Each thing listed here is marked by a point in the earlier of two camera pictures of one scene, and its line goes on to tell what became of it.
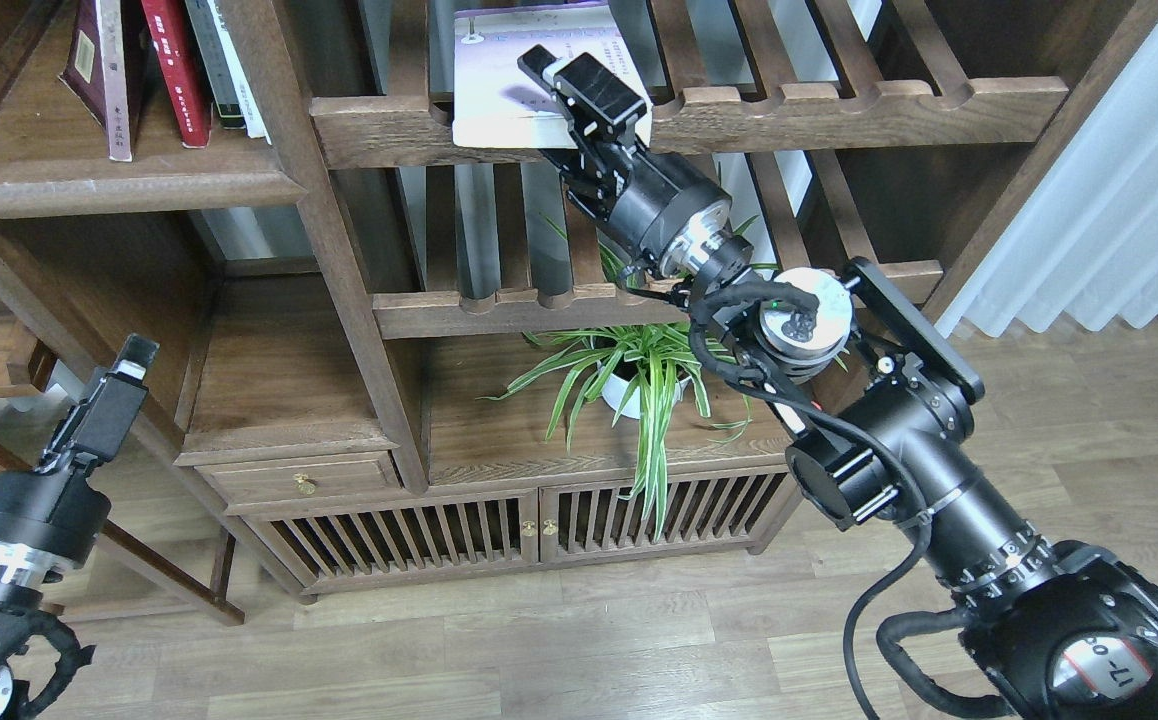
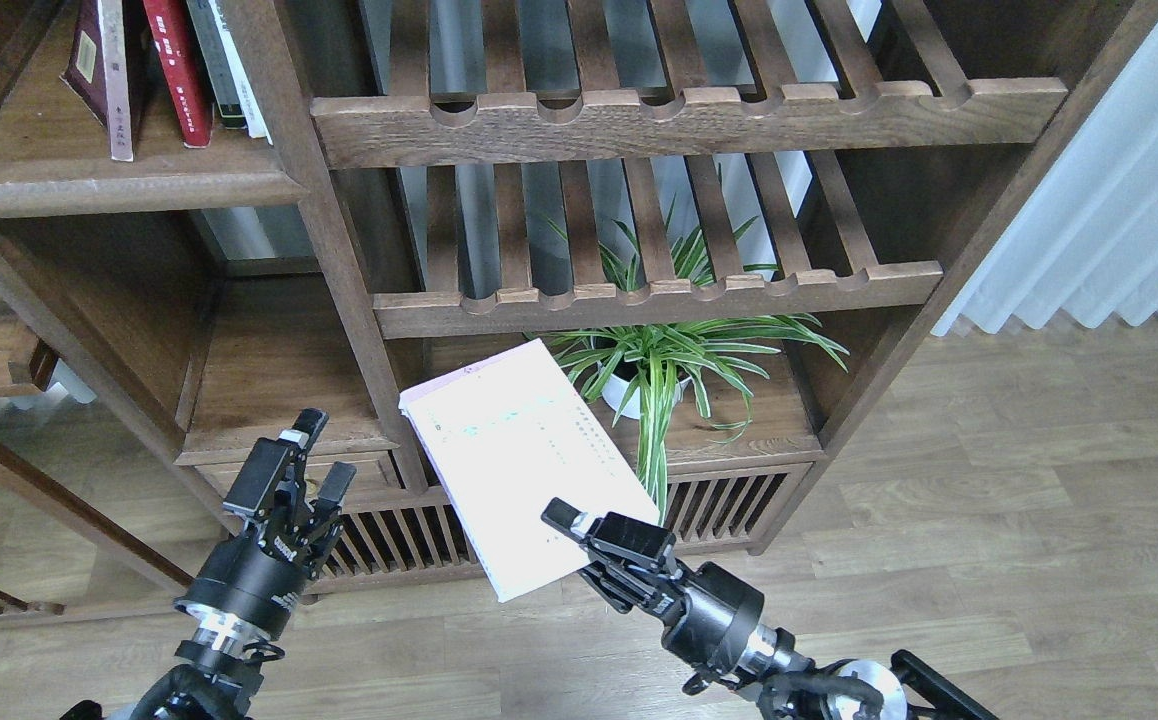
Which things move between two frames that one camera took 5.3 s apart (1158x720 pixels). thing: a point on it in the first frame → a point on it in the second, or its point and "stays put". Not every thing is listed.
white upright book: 253,116 stays put
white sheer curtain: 1126,227 stays put
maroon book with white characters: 94,69 stays put
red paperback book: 182,69 stays put
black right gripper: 638,199 → 712,614
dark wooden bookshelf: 318,235 stays put
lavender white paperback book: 497,104 → 509,438
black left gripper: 53,507 → 285,535
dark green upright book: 220,64 stays put
